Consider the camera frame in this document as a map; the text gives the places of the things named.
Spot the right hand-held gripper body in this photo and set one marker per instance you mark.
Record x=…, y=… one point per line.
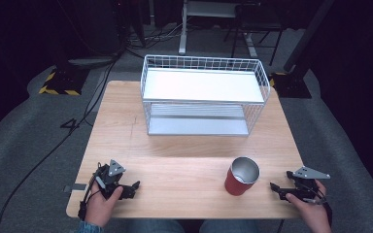
x=307, y=186

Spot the black metal chair frame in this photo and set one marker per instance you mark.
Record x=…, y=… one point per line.
x=259, y=22

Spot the yellow black striped base plate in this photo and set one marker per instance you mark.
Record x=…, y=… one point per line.
x=63, y=82
x=291, y=85

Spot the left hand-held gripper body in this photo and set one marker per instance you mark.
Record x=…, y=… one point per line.
x=109, y=181

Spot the grey tape strip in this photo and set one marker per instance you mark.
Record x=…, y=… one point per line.
x=75, y=187

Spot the person's right hand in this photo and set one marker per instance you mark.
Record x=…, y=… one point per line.
x=311, y=212

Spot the person's left hand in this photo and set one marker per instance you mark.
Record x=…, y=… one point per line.
x=98, y=207

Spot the red metal cup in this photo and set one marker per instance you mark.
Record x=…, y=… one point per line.
x=243, y=176

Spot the black slanted stand post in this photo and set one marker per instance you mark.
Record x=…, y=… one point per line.
x=307, y=35

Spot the white desk frame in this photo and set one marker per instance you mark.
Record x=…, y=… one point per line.
x=184, y=29

